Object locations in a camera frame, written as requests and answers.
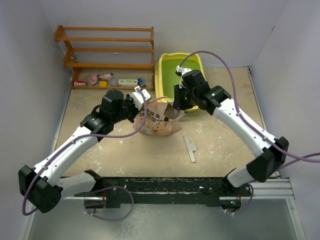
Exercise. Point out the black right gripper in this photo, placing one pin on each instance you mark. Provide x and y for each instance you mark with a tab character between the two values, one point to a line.
179	104

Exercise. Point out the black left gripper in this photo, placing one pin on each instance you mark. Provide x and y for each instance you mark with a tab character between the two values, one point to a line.
128	99

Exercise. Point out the grey metal litter scoop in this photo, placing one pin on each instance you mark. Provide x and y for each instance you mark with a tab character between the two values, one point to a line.
170	112

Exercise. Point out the pink cat litter bag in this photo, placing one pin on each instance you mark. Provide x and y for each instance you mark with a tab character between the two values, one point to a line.
157	124

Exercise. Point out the white bag sealing clip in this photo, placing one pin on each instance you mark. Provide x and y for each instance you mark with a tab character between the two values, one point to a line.
191	148

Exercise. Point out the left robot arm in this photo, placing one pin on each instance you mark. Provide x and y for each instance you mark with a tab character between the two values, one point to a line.
44	185

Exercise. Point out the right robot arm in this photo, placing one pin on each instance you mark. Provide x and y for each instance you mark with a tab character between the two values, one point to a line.
193	90

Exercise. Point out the yellow green litter box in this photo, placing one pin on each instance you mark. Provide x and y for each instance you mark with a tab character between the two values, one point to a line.
165	73

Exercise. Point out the white rectangular box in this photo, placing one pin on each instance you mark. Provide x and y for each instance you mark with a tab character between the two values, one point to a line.
132	83

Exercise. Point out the red white small box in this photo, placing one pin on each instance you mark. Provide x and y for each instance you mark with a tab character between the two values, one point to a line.
79	83

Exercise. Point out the blue grey bottle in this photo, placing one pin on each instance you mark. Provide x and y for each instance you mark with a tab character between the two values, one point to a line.
141	83

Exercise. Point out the clear plastic cup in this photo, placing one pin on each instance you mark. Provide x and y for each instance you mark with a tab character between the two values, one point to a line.
113	81

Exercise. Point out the yellow sponge block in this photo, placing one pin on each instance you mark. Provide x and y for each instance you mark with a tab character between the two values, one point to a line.
102	84

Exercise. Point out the pink small package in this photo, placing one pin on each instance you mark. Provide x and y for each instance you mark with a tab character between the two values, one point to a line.
94	79

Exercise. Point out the wooden shelf rack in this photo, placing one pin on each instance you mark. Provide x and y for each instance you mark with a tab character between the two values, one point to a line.
70	60

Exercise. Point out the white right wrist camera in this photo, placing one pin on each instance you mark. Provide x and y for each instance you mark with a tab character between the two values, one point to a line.
181	70

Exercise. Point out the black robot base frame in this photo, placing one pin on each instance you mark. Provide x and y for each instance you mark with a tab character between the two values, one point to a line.
208	191

